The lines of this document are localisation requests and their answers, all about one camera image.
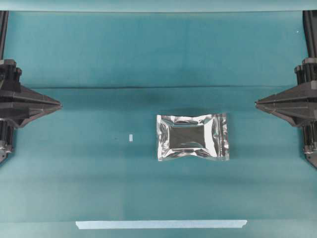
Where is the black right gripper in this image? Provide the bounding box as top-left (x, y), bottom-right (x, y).
top-left (256, 58), bottom-right (317, 164)

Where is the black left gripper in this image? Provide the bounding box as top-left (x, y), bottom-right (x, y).
top-left (0, 59), bottom-right (62, 162)

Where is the silver zip bag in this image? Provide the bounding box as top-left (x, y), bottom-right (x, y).
top-left (156, 114), bottom-right (229, 162)

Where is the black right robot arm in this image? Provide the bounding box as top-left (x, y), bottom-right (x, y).
top-left (256, 10), bottom-right (317, 167)

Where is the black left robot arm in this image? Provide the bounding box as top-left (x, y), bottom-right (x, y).
top-left (0, 11), bottom-right (62, 162)

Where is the long blue tape strip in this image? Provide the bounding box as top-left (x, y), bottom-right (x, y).
top-left (75, 220), bottom-right (248, 230)

